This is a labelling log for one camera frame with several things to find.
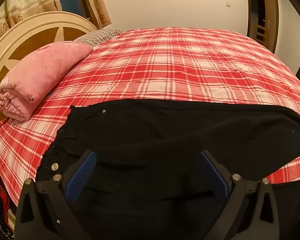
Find cream round headboard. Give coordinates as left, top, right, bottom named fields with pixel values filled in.
left=0, top=11, right=98, bottom=160

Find wide beige floral curtain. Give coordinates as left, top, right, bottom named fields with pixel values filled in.
left=0, top=0, right=63, bottom=50

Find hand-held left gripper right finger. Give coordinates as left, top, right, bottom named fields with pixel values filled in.
left=199, top=151, right=281, bottom=240

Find red plaid bed sheet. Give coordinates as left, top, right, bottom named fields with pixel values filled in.
left=0, top=26, right=300, bottom=205

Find brown wooden door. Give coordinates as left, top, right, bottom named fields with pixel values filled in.
left=246, top=0, right=279, bottom=53

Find pink folded quilt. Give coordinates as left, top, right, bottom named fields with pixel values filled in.
left=0, top=41, right=94, bottom=121

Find black pants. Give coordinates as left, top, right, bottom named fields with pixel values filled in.
left=35, top=99, right=300, bottom=240

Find grey striped pillow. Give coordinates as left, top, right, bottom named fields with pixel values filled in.
left=75, top=29, right=122, bottom=47

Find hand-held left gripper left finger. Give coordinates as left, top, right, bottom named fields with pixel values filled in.
left=15, top=151, right=98, bottom=240

